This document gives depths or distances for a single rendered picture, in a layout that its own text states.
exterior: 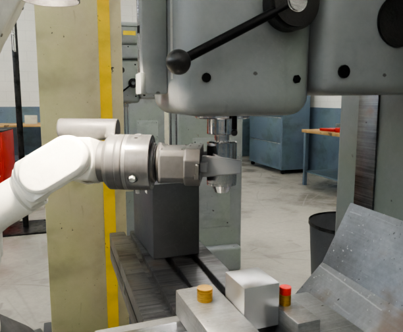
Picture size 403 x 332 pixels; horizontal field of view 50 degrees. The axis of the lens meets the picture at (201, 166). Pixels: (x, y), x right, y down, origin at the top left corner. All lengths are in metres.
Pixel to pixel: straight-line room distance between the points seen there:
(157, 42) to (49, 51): 1.76
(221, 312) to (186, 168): 0.20
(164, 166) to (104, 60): 1.75
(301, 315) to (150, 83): 0.37
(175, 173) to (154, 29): 0.21
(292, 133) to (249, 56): 7.44
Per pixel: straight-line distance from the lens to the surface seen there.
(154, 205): 1.05
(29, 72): 9.67
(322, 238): 2.57
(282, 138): 7.93
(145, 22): 0.64
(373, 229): 0.95
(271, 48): 0.61
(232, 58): 0.58
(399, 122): 0.91
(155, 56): 0.63
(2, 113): 9.69
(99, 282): 2.56
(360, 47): 0.66
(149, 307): 0.87
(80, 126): 0.72
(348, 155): 1.03
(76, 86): 2.36
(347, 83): 0.64
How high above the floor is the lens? 1.33
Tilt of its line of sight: 9 degrees down
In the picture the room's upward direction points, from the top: straight up
